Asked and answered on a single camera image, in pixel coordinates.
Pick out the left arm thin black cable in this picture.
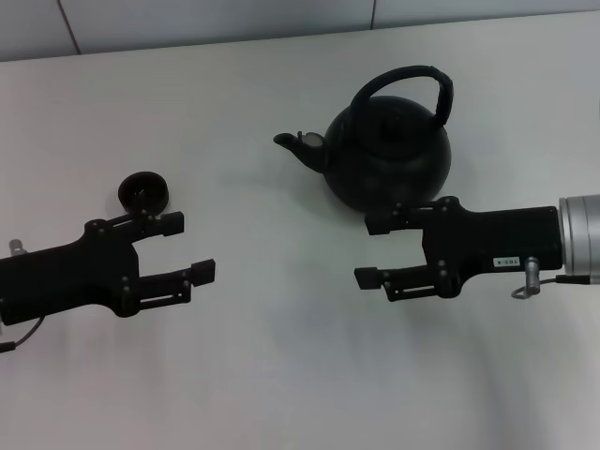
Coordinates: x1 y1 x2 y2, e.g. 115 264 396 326
0 316 47 353

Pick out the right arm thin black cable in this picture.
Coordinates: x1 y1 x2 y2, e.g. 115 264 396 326
538 274 600 285

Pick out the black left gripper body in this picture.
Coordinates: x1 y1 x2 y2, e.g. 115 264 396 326
0 217 143 327

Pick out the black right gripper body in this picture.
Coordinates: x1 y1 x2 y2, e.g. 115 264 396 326
420 196 564 299

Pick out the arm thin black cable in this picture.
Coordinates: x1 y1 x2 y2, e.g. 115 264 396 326
538 274 600 285
0 316 47 353

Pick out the black round teapot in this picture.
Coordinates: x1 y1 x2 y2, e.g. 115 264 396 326
273 65 455 216

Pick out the small black teacup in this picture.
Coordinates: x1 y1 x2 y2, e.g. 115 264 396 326
117 172 171 215

